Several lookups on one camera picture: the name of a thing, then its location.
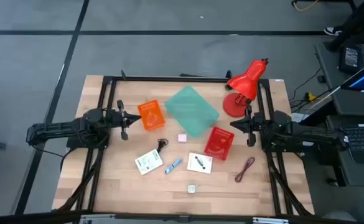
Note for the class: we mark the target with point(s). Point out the white box green print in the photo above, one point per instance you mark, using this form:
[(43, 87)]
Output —
[(149, 162)]

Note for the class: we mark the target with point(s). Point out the red plastic basket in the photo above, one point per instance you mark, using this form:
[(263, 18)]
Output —
[(219, 143)]

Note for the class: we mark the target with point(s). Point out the red desk lamp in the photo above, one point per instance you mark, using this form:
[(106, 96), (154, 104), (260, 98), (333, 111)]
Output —
[(247, 81)]

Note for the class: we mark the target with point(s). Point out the green white wall charger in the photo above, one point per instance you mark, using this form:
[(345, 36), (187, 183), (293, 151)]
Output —
[(191, 188)]

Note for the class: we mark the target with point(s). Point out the teal translucent plastic bin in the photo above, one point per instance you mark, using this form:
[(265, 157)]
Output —
[(191, 110)]

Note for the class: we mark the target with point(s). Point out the yellow power plug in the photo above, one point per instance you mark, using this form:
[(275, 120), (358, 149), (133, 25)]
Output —
[(309, 96)]

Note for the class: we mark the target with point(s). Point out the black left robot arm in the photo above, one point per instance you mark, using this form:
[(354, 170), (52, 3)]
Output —
[(60, 127)]

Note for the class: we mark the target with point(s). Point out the orange plastic basket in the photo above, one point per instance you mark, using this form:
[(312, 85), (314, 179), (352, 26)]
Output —
[(150, 116)]

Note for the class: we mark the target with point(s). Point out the grey side desk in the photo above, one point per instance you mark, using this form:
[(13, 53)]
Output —
[(328, 71)]

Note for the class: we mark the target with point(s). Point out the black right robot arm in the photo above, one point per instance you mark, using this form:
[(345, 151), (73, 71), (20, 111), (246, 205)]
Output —
[(309, 137)]

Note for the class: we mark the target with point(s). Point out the black power adapter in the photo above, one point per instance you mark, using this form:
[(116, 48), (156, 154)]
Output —
[(351, 59)]

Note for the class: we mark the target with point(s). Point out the black laptop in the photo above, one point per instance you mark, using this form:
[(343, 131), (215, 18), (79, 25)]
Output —
[(362, 140)]

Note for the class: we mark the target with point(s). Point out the person's leg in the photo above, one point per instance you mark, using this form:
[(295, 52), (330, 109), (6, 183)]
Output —
[(356, 18)]

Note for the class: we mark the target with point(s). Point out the black aluminium table frame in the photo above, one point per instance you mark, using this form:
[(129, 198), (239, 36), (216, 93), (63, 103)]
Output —
[(169, 79)]

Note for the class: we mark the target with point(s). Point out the person's shoe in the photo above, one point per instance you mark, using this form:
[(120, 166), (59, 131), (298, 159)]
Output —
[(331, 31)]

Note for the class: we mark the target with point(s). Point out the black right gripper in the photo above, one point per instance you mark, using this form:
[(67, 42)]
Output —
[(256, 123)]

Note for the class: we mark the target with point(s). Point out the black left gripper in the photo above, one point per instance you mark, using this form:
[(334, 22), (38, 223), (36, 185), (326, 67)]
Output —
[(114, 118)]

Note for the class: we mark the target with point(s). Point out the pink wall charger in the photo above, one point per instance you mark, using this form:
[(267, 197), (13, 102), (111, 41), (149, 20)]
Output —
[(182, 138)]

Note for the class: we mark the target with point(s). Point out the white card reader box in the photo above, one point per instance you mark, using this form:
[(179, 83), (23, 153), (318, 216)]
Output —
[(199, 163)]

